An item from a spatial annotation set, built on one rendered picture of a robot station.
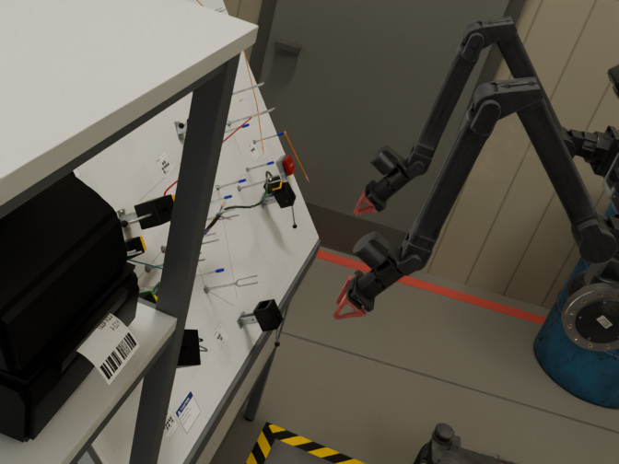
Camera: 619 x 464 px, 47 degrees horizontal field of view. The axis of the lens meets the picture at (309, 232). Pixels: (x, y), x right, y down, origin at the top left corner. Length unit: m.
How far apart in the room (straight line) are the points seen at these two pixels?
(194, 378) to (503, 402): 2.04
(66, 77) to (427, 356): 2.97
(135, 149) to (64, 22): 0.91
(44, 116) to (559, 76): 3.19
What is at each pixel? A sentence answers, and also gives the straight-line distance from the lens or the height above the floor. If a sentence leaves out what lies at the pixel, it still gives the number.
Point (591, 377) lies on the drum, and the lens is 3.59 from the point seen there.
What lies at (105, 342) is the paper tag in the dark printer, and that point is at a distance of 0.79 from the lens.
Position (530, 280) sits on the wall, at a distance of 4.06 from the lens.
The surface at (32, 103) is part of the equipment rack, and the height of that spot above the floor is 1.85.
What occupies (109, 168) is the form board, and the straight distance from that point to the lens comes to 1.49.
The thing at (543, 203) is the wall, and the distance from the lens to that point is 3.82.
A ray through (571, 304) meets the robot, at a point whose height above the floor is 1.15.
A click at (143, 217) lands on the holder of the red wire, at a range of 1.39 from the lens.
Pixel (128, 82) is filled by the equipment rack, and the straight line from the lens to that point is 0.59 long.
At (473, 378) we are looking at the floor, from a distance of 3.43.
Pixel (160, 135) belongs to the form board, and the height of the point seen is 1.33.
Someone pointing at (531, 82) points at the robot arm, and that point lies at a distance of 1.48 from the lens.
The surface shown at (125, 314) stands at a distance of 0.88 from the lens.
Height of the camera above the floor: 2.08
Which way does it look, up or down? 31 degrees down
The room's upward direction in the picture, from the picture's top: 17 degrees clockwise
